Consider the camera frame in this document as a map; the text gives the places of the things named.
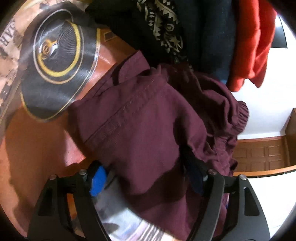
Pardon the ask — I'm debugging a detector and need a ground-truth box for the white grey printed bedsheet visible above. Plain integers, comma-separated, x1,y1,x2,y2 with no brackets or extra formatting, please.
93,174,176,241

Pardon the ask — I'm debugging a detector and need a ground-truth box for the printed plush blanket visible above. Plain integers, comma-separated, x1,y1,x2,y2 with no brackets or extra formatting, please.
1,1,133,240

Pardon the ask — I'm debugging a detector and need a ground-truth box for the black wall television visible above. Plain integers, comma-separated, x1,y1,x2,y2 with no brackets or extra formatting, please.
271,15,287,49

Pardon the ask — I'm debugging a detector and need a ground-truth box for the maroon jacket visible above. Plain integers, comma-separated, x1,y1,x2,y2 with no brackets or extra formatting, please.
68,52,249,240

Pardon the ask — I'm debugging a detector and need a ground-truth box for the brown wooden door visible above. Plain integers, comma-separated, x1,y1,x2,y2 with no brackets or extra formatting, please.
233,109,295,177

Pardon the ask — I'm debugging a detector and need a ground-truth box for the dark navy patterned garment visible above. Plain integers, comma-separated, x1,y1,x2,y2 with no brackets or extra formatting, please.
85,1,238,83

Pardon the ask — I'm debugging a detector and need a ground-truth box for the orange red garment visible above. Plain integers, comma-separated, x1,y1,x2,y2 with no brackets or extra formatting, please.
227,1,276,92

